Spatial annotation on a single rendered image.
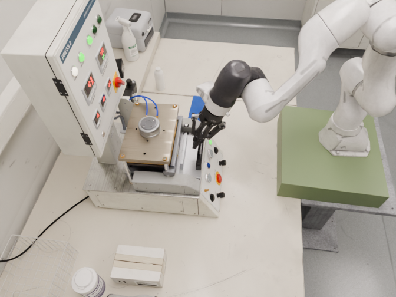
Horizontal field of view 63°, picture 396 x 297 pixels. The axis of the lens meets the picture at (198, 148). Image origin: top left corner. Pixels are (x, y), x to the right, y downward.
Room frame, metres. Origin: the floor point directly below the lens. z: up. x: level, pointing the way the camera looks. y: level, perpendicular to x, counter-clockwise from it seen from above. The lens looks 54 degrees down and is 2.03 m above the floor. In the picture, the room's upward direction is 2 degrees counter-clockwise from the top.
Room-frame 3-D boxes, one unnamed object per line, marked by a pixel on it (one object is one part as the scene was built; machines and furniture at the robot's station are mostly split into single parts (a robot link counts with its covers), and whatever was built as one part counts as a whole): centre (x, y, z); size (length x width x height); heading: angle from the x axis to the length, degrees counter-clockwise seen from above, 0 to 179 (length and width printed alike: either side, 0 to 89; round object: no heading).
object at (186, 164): (0.75, 0.13, 0.97); 0.30 x 0.22 x 0.08; 83
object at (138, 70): (1.44, 0.44, 0.77); 0.84 x 0.30 x 0.04; 170
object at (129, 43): (1.58, 0.37, 0.92); 0.09 x 0.08 x 0.25; 54
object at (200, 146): (0.73, -0.01, 0.99); 0.15 x 0.02 x 0.04; 173
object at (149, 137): (0.78, 0.20, 1.08); 0.31 x 0.24 x 0.13; 173
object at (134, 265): (0.35, 0.23, 0.80); 0.19 x 0.13 x 0.09; 80
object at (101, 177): (0.76, 0.21, 0.93); 0.46 x 0.35 x 0.01; 83
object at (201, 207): (0.77, 0.17, 0.84); 0.53 x 0.37 x 0.17; 83
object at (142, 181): (0.61, 0.12, 0.97); 0.25 x 0.05 x 0.07; 83
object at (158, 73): (1.35, 0.20, 0.82); 0.05 x 0.05 x 0.14
